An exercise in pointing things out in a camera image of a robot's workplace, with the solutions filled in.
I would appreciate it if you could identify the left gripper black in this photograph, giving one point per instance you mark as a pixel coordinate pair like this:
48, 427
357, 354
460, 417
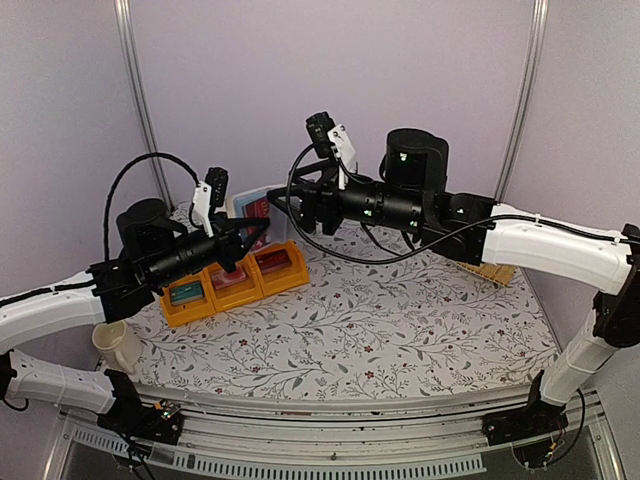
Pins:
232, 245

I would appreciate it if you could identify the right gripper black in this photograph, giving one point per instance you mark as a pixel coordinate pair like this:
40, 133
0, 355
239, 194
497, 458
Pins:
313, 195

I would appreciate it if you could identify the beige card holder wallet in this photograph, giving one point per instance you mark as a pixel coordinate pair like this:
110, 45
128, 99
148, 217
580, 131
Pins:
254, 204

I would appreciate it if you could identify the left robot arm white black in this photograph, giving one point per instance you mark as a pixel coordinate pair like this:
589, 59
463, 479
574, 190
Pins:
157, 251

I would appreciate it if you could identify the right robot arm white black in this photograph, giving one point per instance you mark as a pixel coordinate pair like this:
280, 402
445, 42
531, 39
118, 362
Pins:
423, 292

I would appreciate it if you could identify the dark red VIP card stack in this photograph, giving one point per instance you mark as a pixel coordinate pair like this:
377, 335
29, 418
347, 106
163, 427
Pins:
273, 261

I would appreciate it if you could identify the pink white card stack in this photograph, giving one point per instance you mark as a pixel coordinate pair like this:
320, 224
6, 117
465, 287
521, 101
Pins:
222, 280

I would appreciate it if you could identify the green card stack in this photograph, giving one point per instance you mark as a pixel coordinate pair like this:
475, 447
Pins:
186, 293

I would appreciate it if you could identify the yellow middle storage bin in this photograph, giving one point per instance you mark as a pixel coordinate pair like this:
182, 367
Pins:
231, 290

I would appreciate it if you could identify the yellow left storage bin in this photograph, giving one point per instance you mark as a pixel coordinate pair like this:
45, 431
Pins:
184, 314

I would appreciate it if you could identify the woven bamboo tray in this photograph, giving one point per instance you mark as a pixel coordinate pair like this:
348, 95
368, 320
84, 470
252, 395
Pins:
497, 274

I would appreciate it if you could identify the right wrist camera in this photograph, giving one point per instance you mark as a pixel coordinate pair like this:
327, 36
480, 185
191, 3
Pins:
331, 140

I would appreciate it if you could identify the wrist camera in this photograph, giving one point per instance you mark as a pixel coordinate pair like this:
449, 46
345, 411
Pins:
331, 140
209, 195

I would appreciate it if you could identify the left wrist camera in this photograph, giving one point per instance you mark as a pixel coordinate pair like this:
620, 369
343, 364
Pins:
209, 195

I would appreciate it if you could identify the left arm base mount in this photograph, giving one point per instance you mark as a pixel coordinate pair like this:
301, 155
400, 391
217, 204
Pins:
133, 419

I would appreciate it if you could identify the left aluminium frame post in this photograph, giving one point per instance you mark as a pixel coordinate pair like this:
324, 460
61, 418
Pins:
133, 71

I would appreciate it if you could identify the aluminium frame post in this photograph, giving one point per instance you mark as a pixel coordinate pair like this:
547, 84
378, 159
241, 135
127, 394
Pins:
133, 71
526, 91

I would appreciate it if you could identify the front aluminium rail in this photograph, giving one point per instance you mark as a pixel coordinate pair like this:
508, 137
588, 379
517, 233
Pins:
440, 437

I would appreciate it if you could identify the right aluminium frame post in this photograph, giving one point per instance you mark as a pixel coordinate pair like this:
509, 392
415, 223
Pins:
526, 91

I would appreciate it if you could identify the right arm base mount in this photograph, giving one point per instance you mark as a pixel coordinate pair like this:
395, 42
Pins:
531, 420

